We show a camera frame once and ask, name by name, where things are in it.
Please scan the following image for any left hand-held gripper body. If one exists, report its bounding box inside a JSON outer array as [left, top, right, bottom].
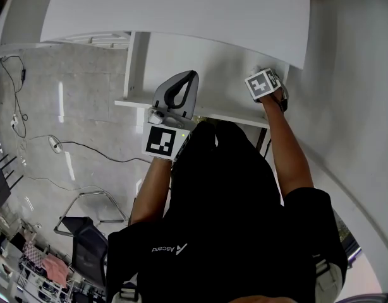
[[142, 105, 197, 162]]

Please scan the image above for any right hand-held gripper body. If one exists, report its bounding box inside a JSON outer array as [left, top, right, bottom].
[[244, 68, 290, 112]]

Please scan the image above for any person's left forearm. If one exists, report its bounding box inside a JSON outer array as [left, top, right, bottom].
[[130, 157, 173, 226]]

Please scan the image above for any person's right forearm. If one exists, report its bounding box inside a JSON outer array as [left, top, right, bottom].
[[261, 93, 315, 201]]

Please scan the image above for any white cabinet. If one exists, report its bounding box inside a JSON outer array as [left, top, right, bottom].
[[39, 0, 311, 72]]

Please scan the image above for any person's black clothing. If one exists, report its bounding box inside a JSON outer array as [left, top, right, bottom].
[[104, 120, 349, 303]]

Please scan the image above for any white round floor plug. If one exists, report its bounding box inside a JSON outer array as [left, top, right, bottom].
[[48, 135, 63, 154]]

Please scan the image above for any pink cloth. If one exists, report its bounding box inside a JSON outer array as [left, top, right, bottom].
[[41, 252, 71, 289]]

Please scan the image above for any checkered cloth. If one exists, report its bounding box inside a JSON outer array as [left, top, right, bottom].
[[22, 241, 45, 268]]

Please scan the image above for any black floor cable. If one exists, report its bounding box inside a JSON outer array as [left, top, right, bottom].
[[54, 141, 151, 164]]

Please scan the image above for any chrome frame chair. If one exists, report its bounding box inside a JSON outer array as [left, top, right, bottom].
[[54, 190, 129, 234]]

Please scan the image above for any black cable with adapter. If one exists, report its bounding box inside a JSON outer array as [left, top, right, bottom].
[[0, 54, 29, 139]]

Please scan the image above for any grey shoulder strap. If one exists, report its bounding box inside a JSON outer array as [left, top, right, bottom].
[[313, 258, 343, 303], [119, 282, 140, 302]]

